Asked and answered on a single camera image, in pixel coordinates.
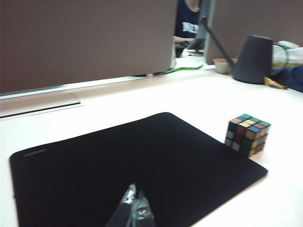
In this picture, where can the left gripper clear right finger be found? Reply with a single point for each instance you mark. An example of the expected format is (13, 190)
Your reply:
(142, 210)

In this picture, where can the left gripper clear left finger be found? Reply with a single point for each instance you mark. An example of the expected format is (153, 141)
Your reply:
(125, 203)

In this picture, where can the multicolour puzzle cube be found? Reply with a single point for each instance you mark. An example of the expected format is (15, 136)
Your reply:
(246, 137)

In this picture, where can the black mouse pad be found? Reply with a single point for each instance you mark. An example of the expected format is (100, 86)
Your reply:
(118, 153)

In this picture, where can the white divider foot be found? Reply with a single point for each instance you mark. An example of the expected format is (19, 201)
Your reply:
(149, 75)

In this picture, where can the green tape strip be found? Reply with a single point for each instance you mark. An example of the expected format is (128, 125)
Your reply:
(187, 68)

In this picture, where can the black bag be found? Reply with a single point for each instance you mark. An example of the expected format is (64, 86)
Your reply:
(179, 50)

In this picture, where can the beige paper bowl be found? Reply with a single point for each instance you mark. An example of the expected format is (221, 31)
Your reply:
(221, 66)

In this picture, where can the gray desk divider panel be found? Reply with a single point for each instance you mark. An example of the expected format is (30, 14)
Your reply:
(82, 40)

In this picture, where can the yellow snack packet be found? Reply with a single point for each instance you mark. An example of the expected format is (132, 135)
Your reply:
(272, 82)

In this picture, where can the person in navy shirt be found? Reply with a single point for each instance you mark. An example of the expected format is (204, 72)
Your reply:
(187, 21)

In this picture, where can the white plastic bag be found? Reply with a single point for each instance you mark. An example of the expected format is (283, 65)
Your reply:
(294, 54)

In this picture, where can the brown divider with grey frame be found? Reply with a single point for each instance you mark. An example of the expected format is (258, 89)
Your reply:
(260, 16)

